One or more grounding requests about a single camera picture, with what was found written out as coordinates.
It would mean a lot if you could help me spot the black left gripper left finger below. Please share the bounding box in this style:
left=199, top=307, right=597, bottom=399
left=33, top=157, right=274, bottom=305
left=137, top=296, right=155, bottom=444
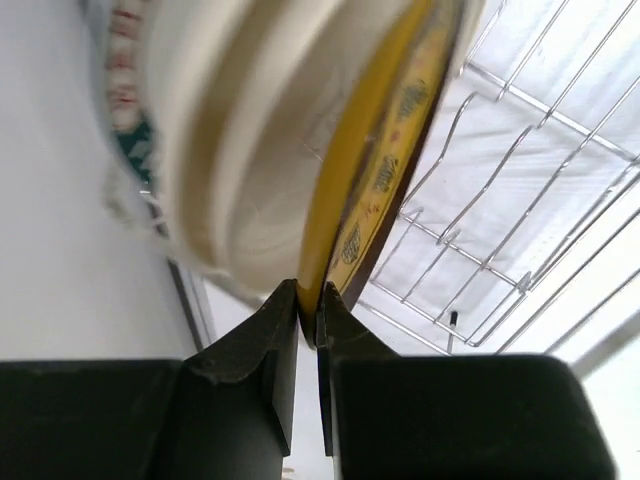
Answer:
left=1, top=280, right=297, bottom=479

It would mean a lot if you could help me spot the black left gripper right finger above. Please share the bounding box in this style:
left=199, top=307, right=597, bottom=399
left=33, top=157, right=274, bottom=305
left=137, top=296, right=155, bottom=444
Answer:
left=316, top=285, right=616, bottom=479

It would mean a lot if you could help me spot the cream plate square logo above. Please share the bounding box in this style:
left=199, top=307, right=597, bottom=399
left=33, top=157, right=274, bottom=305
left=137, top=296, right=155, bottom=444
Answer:
left=145, top=1, right=427, bottom=296

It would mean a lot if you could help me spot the yellow patterned plate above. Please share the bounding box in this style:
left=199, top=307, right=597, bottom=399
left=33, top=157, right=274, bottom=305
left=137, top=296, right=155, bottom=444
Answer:
left=297, top=1, right=478, bottom=345

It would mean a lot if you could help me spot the white plate dark lettered rim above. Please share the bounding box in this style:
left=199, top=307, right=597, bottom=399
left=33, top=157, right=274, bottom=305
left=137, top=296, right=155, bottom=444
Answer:
left=79, top=1, right=167, bottom=238

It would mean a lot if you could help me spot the clear wire dish rack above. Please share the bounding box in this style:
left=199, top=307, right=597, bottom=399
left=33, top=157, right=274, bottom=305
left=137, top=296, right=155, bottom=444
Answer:
left=356, top=1, right=639, bottom=363

